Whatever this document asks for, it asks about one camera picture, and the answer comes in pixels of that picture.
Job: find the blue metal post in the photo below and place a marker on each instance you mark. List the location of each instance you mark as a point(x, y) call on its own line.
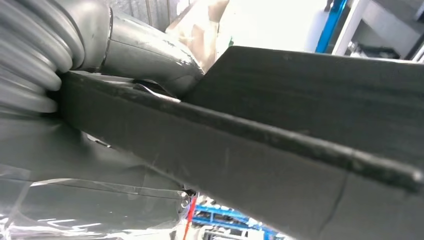
point(331, 23)

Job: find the blue metal rack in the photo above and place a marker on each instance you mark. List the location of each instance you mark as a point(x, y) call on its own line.
point(225, 215)

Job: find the red pole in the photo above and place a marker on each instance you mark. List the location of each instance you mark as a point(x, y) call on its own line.
point(190, 218)

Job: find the brown cardboard box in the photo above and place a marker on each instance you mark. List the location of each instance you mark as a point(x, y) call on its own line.
point(195, 33)

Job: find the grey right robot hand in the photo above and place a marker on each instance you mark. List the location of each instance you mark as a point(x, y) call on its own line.
point(82, 198)

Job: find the white metal frame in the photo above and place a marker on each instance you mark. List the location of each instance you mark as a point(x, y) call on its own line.
point(381, 26)

